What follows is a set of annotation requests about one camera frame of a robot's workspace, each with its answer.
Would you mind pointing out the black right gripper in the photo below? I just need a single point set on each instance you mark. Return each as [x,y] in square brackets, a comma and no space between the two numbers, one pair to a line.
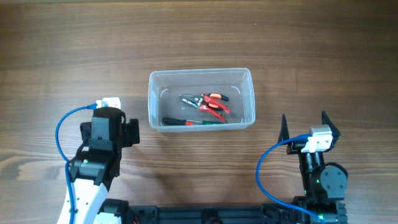
[335,132]

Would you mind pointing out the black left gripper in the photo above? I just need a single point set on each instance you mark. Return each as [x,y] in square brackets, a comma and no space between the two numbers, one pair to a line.
[130,132]

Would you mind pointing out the black handled screwdriver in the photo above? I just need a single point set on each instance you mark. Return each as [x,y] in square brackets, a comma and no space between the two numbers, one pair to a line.
[176,122]

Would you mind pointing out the green handled small screwdriver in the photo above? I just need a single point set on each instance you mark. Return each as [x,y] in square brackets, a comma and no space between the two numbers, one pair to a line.
[206,122]

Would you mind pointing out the red handled wire stripper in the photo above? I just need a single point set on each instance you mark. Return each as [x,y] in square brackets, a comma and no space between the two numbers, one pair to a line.
[204,108]

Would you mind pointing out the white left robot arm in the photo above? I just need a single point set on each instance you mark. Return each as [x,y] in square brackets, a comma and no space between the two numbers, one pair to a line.
[90,172]

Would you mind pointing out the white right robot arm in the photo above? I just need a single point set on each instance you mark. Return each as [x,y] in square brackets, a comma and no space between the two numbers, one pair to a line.
[324,184]

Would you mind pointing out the clear plastic storage container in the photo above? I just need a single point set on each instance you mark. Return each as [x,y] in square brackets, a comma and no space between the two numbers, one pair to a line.
[165,88]

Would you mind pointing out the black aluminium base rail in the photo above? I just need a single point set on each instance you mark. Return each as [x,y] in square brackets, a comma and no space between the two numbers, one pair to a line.
[267,213]

